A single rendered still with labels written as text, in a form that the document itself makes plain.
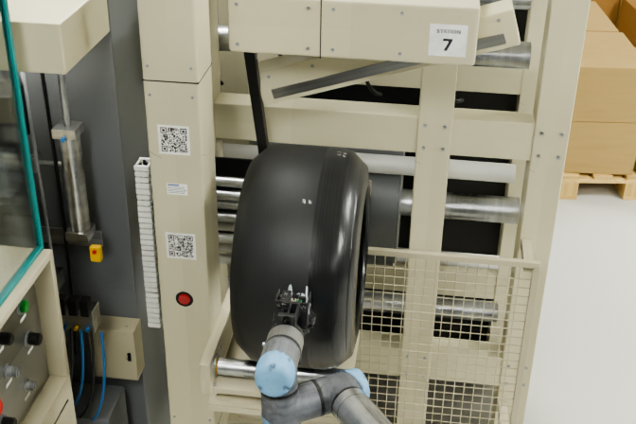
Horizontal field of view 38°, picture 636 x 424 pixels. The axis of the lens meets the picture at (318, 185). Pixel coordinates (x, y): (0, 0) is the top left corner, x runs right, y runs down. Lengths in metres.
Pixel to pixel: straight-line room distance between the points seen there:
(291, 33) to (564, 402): 2.08
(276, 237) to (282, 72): 0.56
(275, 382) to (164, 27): 0.81
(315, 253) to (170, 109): 0.47
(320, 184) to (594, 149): 3.17
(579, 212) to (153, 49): 3.40
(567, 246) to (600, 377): 1.00
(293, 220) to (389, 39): 0.51
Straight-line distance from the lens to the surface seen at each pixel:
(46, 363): 2.46
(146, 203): 2.29
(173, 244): 2.32
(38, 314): 2.36
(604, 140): 5.14
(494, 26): 2.40
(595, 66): 4.97
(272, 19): 2.29
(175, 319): 2.45
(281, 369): 1.77
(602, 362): 4.06
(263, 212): 2.11
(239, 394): 2.42
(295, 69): 2.47
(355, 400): 1.83
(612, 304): 4.43
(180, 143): 2.18
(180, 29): 2.07
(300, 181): 2.14
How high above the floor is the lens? 2.44
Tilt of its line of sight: 28 degrees down
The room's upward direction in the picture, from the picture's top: 1 degrees clockwise
